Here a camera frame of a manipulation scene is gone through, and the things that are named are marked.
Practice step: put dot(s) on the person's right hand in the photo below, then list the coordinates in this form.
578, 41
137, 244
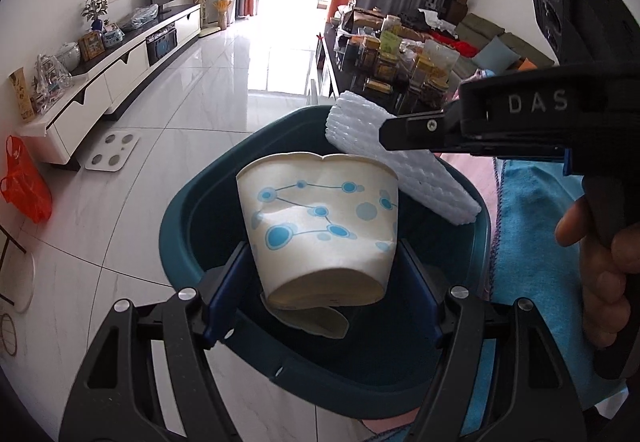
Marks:
602, 282

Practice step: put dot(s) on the dark coffee table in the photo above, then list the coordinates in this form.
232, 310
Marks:
332, 67

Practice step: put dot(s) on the white ceramic jar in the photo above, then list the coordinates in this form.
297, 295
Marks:
69, 56

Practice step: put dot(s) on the clear plastic bag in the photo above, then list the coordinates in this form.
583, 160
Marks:
140, 16

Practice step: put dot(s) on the white foam net sleeve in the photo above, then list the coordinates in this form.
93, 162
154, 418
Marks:
425, 177

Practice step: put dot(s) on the blue cushion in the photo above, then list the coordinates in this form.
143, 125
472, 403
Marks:
497, 53

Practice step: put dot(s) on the green sofa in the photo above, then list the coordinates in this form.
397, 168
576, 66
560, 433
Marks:
510, 45

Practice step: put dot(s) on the black metal plant stand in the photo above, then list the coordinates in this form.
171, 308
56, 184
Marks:
10, 242

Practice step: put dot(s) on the orange plastic bag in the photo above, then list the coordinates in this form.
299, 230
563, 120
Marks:
25, 187

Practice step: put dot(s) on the white TV cabinet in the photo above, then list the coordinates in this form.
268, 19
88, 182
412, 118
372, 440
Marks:
125, 72

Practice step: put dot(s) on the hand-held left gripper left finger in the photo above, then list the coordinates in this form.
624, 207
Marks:
225, 297

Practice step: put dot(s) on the teal plastic bin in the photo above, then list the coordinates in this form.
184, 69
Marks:
350, 372

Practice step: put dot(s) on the wooden picture frame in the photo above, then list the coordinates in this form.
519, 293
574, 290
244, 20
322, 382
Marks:
91, 46

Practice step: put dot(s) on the tall yellow paper box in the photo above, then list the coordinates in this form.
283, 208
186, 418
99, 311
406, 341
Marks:
21, 95

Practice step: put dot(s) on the white bathroom scale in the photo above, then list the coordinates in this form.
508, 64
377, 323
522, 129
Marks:
112, 151

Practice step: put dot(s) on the blue patterned tissue box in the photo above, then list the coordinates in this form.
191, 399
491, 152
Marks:
113, 36

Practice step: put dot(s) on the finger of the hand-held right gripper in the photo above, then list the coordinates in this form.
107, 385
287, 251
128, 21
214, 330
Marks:
415, 130

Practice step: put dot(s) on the group of food jars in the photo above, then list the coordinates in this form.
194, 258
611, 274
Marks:
430, 67

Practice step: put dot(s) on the clear bag with items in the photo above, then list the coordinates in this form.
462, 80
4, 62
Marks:
50, 82

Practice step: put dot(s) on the small plant in blue vase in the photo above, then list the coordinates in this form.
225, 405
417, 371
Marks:
96, 7

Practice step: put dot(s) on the blue towel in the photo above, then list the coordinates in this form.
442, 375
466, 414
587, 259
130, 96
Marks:
530, 222

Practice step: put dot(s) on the blue dotted paper cup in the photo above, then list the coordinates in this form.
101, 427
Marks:
320, 232

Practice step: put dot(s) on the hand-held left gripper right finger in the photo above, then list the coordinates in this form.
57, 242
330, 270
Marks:
422, 292

